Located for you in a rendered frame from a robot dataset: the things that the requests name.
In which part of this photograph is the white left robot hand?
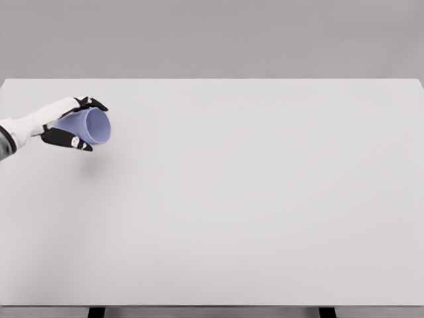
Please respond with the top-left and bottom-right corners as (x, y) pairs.
(28, 96), (109, 153)

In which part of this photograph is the lavender plastic cup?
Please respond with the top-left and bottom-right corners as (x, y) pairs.
(52, 107), (112, 146)

